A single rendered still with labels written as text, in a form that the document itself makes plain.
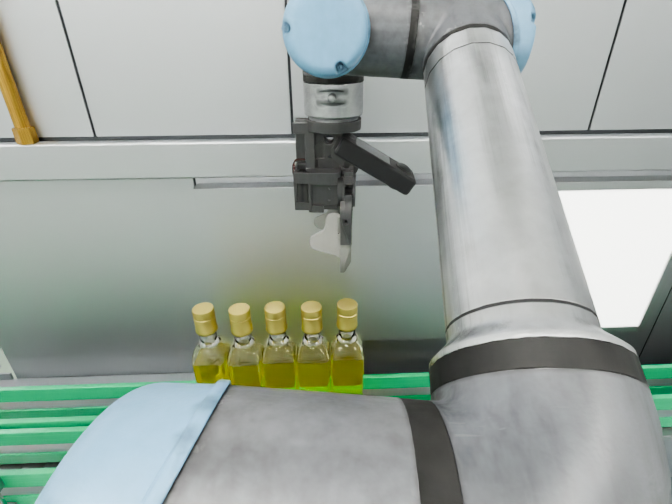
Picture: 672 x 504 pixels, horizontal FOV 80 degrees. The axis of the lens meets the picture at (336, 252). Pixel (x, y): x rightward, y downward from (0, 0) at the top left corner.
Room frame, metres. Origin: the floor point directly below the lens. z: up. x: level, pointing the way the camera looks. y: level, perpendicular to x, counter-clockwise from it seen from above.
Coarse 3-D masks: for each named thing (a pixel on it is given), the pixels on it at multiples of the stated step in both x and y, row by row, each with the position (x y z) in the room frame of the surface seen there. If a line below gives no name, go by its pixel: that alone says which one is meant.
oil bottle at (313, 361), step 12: (324, 336) 0.54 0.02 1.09; (300, 348) 0.51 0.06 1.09; (312, 348) 0.51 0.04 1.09; (324, 348) 0.51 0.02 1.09; (300, 360) 0.50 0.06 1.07; (312, 360) 0.50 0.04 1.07; (324, 360) 0.50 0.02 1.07; (300, 372) 0.50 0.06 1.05; (312, 372) 0.50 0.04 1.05; (324, 372) 0.50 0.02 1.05; (300, 384) 0.50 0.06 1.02; (312, 384) 0.50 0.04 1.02; (324, 384) 0.50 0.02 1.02
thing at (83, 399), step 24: (96, 384) 0.55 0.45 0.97; (120, 384) 0.55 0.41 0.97; (144, 384) 0.55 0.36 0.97; (384, 384) 0.57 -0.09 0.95; (408, 384) 0.57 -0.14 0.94; (648, 384) 0.59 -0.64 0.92; (0, 408) 0.54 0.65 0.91; (24, 408) 0.54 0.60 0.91; (48, 408) 0.54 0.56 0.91; (72, 408) 0.54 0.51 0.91; (96, 408) 0.54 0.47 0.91
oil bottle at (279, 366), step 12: (288, 336) 0.54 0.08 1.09; (264, 348) 0.51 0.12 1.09; (276, 348) 0.51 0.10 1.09; (288, 348) 0.51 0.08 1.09; (264, 360) 0.50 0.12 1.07; (276, 360) 0.50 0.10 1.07; (288, 360) 0.50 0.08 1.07; (264, 372) 0.50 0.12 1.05; (276, 372) 0.50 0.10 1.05; (288, 372) 0.50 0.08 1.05; (264, 384) 0.50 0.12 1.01; (276, 384) 0.50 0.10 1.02; (288, 384) 0.50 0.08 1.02
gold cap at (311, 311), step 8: (304, 304) 0.53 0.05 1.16; (312, 304) 0.53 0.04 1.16; (320, 304) 0.53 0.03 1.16; (304, 312) 0.51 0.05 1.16; (312, 312) 0.51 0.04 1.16; (320, 312) 0.52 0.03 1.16; (304, 320) 0.51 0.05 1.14; (312, 320) 0.51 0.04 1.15; (320, 320) 0.52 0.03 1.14; (304, 328) 0.51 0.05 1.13; (312, 328) 0.51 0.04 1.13; (320, 328) 0.52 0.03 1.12
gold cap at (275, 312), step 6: (270, 306) 0.53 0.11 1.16; (276, 306) 0.53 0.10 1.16; (282, 306) 0.53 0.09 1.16; (270, 312) 0.51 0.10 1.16; (276, 312) 0.51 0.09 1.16; (282, 312) 0.52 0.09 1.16; (270, 318) 0.51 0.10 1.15; (276, 318) 0.51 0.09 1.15; (282, 318) 0.52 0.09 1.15; (270, 324) 0.51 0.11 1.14; (276, 324) 0.51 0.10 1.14; (282, 324) 0.51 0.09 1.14; (270, 330) 0.51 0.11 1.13; (276, 330) 0.51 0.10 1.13; (282, 330) 0.51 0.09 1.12
